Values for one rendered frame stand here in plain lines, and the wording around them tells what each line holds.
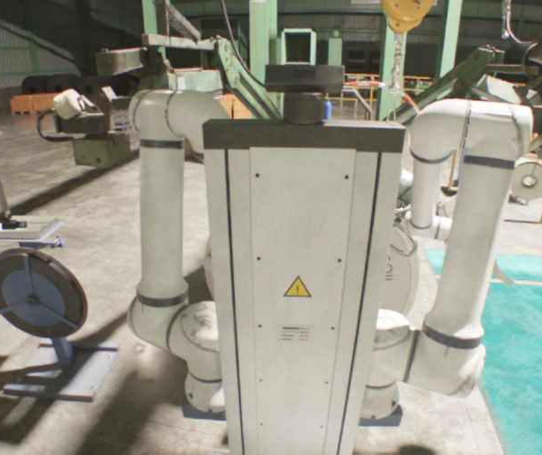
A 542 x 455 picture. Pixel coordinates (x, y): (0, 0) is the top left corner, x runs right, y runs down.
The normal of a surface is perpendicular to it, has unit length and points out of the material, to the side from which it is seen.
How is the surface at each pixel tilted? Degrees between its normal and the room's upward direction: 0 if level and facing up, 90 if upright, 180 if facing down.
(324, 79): 61
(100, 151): 89
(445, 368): 76
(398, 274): 90
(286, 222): 90
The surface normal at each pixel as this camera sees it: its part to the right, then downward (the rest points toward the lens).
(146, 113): -0.45, 0.21
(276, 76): -0.05, -0.07
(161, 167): 0.28, 0.28
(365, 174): -0.06, 0.41
